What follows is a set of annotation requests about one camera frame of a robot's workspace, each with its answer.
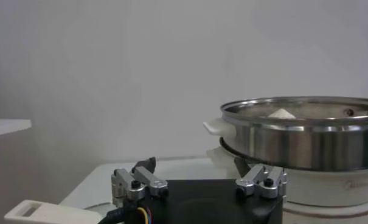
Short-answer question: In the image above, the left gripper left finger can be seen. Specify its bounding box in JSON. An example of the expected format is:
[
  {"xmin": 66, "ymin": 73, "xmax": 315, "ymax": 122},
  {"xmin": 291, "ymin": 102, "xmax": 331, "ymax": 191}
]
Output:
[{"xmin": 111, "ymin": 156, "xmax": 170, "ymax": 208}]

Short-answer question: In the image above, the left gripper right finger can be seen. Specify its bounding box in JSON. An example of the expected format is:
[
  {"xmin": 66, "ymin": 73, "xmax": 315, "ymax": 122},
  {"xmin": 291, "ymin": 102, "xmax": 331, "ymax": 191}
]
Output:
[{"xmin": 234, "ymin": 156, "xmax": 288, "ymax": 200}]

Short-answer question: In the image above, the white steamed baozi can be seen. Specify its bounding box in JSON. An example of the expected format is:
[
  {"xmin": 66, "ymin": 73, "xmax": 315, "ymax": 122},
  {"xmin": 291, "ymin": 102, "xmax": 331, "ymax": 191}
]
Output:
[{"xmin": 267, "ymin": 108, "xmax": 297, "ymax": 119}]

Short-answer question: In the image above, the stainless steel steamer basket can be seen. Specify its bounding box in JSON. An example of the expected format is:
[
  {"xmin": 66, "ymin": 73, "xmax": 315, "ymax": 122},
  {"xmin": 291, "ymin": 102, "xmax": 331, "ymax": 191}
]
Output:
[{"xmin": 203, "ymin": 96, "xmax": 368, "ymax": 172}]

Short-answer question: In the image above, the white electric pot base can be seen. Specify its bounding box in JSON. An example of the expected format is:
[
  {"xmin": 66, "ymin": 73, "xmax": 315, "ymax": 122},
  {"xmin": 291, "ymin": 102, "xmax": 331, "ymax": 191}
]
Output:
[{"xmin": 206, "ymin": 147, "xmax": 368, "ymax": 224}]

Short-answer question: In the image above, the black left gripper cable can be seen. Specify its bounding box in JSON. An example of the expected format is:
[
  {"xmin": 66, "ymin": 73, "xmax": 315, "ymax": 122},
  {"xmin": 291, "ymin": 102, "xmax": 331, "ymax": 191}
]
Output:
[{"xmin": 97, "ymin": 206, "xmax": 154, "ymax": 224}]

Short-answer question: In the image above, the glass lid with white handle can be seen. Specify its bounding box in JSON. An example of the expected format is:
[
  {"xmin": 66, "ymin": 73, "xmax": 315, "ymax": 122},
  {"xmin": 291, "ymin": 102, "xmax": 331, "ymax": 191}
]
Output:
[{"xmin": 3, "ymin": 199, "xmax": 114, "ymax": 224}]

